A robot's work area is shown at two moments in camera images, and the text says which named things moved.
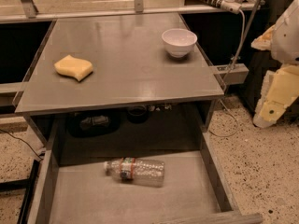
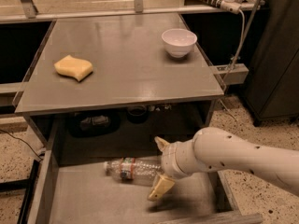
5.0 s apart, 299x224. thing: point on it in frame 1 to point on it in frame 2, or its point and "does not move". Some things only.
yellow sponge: [78, 67] does not move
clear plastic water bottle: [138, 171] does not move
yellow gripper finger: [280, 88] to [162, 187]
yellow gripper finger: [263, 42] to [162, 143]
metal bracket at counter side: [234, 73] does not move
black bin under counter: [92, 123] does not move
